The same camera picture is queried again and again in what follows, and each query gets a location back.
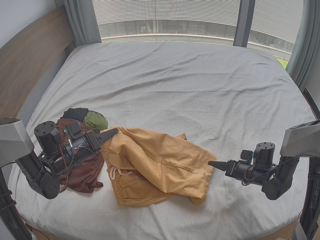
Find window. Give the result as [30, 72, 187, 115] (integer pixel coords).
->
[90, 0, 306, 62]

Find bed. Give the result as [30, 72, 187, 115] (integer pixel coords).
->
[0, 5, 320, 240]

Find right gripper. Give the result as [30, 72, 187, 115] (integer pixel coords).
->
[225, 160, 253, 182]

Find grey-green curtain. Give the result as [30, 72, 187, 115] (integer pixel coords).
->
[285, 0, 320, 92]
[52, 0, 102, 47]

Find brown garment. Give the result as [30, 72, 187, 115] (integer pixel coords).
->
[49, 118, 105, 193]

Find black garment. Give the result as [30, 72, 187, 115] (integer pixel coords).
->
[62, 108, 89, 122]

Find mustard yellow shorts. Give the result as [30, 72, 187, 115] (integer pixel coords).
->
[101, 126, 217, 206]

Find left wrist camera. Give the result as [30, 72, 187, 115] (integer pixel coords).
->
[65, 121, 83, 141]

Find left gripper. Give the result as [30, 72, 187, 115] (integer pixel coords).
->
[67, 130, 102, 165]

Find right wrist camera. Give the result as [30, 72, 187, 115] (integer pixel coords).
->
[240, 150, 254, 163]

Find green garment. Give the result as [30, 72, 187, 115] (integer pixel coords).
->
[84, 110, 108, 132]

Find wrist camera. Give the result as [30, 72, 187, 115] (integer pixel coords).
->
[240, 150, 254, 163]
[65, 121, 83, 141]

